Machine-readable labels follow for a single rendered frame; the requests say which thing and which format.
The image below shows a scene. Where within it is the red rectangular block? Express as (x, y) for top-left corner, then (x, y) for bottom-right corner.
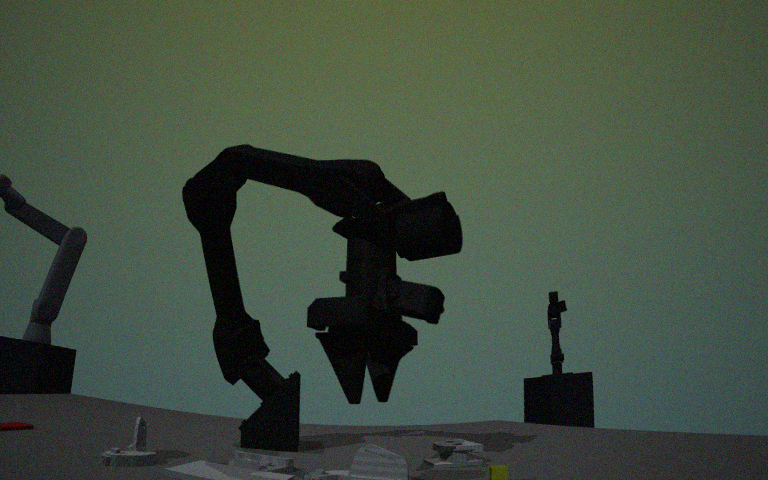
(0, 422), (34, 431)

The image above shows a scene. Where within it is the olive yellow block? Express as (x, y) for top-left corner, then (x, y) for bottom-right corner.
(489, 465), (508, 480)

